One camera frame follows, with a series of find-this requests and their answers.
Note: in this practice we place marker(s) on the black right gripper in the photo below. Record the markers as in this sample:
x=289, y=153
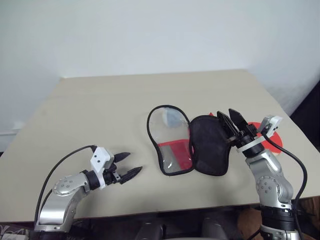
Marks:
x=243, y=137

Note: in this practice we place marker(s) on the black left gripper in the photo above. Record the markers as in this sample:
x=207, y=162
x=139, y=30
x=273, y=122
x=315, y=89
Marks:
x=111, y=175

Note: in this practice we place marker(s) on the clear black pouch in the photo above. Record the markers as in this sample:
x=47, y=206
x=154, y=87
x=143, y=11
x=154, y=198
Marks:
x=207, y=150

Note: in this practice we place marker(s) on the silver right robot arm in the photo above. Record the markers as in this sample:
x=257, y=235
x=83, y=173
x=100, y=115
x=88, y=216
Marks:
x=271, y=180

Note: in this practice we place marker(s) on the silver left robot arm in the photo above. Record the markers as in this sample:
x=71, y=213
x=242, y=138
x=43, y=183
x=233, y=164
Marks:
x=57, y=200

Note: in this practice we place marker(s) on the red round disc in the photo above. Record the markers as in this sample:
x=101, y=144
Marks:
x=275, y=142

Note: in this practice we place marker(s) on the red grey insert card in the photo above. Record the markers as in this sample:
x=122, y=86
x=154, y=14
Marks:
x=178, y=153

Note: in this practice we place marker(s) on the white blue insert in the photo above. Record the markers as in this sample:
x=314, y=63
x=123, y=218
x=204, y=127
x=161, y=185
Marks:
x=172, y=118

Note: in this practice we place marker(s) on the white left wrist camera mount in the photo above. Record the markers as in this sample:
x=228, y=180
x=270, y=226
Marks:
x=99, y=158

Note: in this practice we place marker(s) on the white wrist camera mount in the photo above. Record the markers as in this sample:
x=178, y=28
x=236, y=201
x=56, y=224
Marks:
x=99, y=158
x=271, y=122

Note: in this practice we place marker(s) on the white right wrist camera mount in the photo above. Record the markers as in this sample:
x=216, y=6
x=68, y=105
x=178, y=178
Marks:
x=271, y=122

